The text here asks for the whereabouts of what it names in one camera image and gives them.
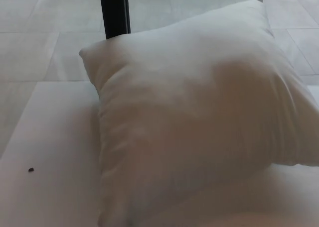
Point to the small dark crumb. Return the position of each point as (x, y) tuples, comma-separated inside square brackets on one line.
[(31, 170)]

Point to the black metal post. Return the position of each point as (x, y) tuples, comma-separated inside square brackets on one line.
[(115, 11)]

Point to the white square pillow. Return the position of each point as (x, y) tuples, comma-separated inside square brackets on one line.
[(189, 117)]

